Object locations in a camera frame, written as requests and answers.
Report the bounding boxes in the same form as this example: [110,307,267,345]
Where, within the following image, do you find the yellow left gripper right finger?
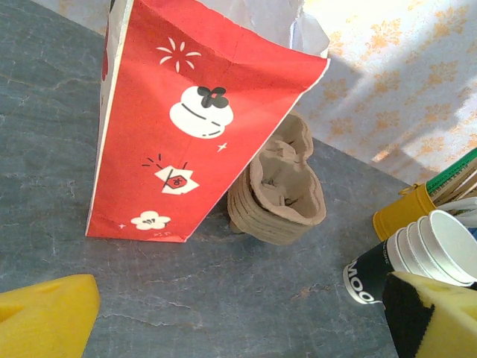
[382,271,477,358]

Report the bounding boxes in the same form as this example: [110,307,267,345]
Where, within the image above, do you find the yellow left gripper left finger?
[0,274,101,358]

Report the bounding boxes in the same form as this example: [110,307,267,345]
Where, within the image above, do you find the red printed paper bag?
[84,0,331,243]

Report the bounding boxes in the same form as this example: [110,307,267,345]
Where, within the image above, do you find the stack of paper cups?
[342,209,477,306]

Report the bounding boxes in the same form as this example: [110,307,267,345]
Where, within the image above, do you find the yellow utensil holder cup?
[372,181,437,242]

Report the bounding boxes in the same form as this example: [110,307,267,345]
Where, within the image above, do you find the wooden stirrer sticks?
[434,158,477,206]

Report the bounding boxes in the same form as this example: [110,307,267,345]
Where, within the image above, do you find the green wrapped straws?
[426,148,477,195]

